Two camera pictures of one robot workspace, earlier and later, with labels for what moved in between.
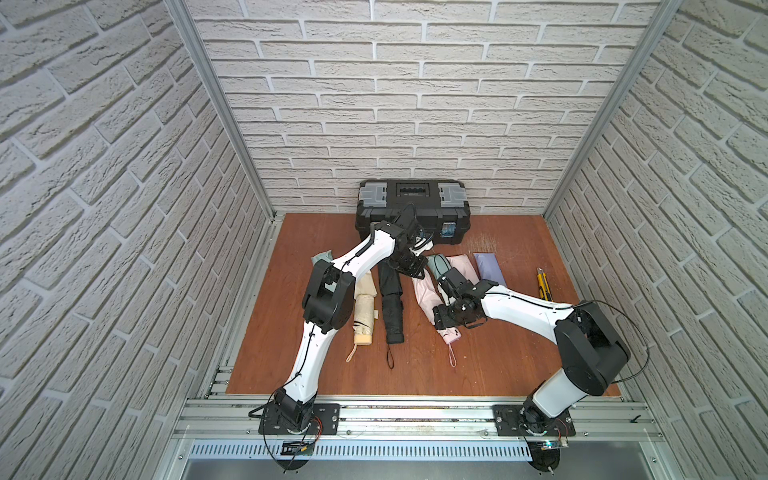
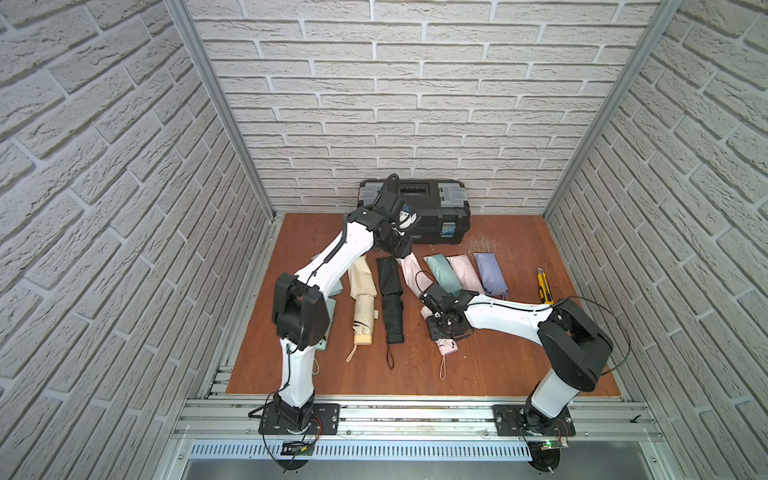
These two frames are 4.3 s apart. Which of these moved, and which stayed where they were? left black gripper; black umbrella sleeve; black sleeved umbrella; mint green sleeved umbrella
Moved: left black gripper
Stayed: mint green sleeved umbrella; black umbrella sleeve; black sleeved umbrella
